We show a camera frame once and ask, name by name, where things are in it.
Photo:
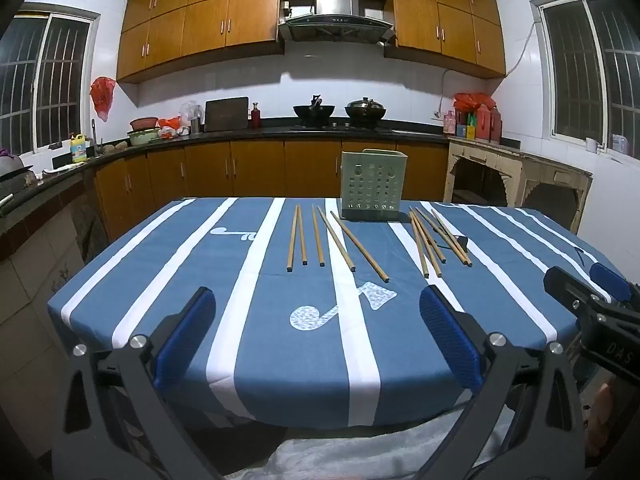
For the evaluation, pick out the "dark hanging cloth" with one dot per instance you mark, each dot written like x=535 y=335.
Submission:
x=90 y=225

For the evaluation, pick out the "pink bottle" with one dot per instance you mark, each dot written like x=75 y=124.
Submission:
x=449 y=124

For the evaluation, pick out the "green perforated utensil holder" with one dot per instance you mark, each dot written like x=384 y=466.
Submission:
x=372 y=185

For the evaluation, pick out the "metal sink faucet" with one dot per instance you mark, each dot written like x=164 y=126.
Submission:
x=94 y=135

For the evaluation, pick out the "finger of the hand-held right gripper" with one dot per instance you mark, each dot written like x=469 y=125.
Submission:
x=567 y=287
x=610 y=280

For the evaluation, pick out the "red plastic bag on bottles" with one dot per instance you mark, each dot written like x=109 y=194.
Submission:
x=472 y=101

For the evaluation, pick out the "white mug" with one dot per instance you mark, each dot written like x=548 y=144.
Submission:
x=591 y=145

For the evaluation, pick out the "black pot with lid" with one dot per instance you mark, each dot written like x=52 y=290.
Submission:
x=365 y=111

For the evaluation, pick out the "yellow detergent bottle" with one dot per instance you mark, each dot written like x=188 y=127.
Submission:
x=79 y=150

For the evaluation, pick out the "orange plastic bag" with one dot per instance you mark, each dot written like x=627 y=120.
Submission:
x=170 y=122

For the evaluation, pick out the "red oil jug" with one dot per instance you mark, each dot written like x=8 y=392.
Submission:
x=483 y=122
x=496 y=125

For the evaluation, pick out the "barred window with sink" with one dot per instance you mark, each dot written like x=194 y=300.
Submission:
x=45 y=75

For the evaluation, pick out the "metal cup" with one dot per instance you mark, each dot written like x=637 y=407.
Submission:
x=195 y=126

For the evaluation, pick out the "green and yellow bottles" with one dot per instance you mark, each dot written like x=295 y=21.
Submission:
x=465 y=127

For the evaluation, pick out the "steel range hood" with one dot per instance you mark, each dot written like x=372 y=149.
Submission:
x=336 y=0

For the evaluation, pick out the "black wok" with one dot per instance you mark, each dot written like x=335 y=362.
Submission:
x=314 y=112

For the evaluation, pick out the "wooden lower kitchen cabinets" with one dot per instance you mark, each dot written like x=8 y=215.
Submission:
x=260 y=167

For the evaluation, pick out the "wall power socket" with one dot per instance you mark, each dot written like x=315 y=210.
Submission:
x=286 y=10

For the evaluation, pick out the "white plastic bags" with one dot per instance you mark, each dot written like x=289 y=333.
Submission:
x=175 y=132

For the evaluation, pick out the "white rag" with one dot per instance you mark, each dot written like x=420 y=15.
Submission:
x=57 y=169

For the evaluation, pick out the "person's right hand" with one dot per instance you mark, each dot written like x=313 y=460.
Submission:
x=602 y=410

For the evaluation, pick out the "gas stove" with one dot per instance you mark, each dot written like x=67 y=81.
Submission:
x=340 y=127

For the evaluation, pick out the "white plastic sheet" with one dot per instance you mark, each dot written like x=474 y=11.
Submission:
x=350 y=455

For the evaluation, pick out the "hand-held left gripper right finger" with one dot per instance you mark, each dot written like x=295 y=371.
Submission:
x=450 y=340

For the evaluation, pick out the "clear plastic bag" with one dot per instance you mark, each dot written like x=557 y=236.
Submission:
x=190 y=110

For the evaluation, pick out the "red plastic bag on hook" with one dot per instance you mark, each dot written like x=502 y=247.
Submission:
x=102 y=97

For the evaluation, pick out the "worn white side table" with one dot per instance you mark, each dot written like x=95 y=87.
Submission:
x=520 y=160

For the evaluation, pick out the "blue white striped tablecloth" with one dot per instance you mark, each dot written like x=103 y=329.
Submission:
x=280 y=360

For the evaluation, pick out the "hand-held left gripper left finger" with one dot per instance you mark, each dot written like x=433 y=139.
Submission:
x=187 y=335

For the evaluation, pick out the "wooden upper wall cabinets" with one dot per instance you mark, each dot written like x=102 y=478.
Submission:
x=210 y=20

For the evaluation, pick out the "black kitchen countertop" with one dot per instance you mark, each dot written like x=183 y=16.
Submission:
x=415 y=131

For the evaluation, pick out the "red bottle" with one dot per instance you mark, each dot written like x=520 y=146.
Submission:
x=255 y=117

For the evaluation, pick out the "white plastic container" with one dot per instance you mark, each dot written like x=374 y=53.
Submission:
x=620 y=145

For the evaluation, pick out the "brown potatoes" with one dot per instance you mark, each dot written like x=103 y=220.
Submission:
x=116 y=148

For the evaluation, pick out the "dark wooden cutting board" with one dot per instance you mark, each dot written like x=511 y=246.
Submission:
x=226 y=115

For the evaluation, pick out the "red plastic basin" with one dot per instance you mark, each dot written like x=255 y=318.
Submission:
x=144 y=123

